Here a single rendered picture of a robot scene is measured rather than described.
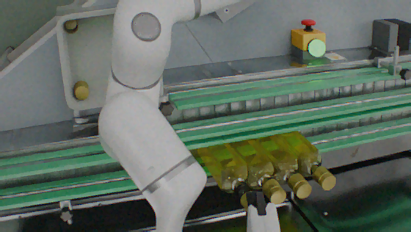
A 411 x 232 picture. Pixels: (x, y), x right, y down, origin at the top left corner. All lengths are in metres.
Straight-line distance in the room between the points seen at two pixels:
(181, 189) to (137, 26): 0.22
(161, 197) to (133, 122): 0.10
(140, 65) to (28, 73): 0.56
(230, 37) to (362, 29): 0.41
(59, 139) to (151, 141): 0.53
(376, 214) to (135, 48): 0.78
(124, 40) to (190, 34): 0.58
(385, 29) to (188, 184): 0.91
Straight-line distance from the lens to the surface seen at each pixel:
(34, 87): 1.18
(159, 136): 0.61
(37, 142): 1.11
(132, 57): 0.63
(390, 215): 1.20
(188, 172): 0.60
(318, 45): 1.21
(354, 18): 1.38
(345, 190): 1.27
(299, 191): 0.95
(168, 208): 0.60
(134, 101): 0.62
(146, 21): 0.63
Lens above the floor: 1.87
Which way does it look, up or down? 62 degrees down
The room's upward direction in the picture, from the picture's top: 143 degrees clockwise
